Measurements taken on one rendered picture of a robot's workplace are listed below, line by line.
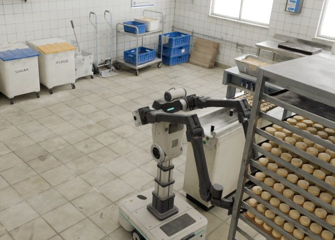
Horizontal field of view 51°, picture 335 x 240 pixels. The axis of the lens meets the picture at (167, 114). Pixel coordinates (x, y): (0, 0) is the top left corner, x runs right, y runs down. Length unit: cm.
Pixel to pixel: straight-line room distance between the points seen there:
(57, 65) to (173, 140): 361
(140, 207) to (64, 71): 342
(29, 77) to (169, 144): 352
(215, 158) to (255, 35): 441
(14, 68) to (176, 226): 358
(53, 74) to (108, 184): 266
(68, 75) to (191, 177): 331
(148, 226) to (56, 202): 109
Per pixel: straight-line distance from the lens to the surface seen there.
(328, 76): 169
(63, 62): 594
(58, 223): 341
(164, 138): 255
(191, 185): 348
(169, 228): 294
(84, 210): 351
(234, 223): 207
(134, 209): 309
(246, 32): 730
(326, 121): 156
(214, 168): 319
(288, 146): 169
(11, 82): 564
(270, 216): 197
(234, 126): 319
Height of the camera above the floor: 228
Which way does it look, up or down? 25 degrees down
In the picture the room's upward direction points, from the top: 4 degrees clockwise
